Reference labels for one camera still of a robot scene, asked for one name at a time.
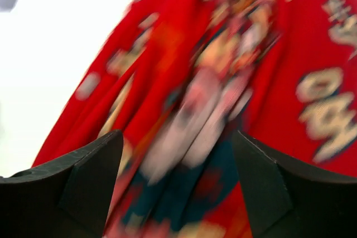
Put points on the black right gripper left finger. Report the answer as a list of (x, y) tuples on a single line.
[(66, 197)]

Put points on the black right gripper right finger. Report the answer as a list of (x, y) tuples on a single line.
[(285, 197)]

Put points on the red printed pillowcase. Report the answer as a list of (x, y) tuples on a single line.
[(179, 77)]

